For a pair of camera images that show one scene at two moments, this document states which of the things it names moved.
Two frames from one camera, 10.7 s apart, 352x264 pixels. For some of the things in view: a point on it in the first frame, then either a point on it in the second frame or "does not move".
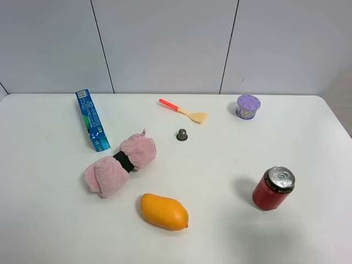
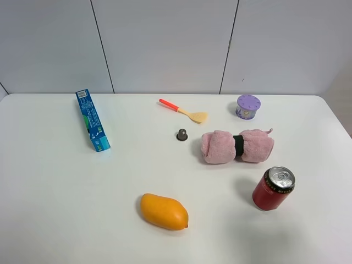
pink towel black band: [109, 176] → [250, 146]
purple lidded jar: [247, 106] does not move
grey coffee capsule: [182, 135] does not move
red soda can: [274, 188] does not move
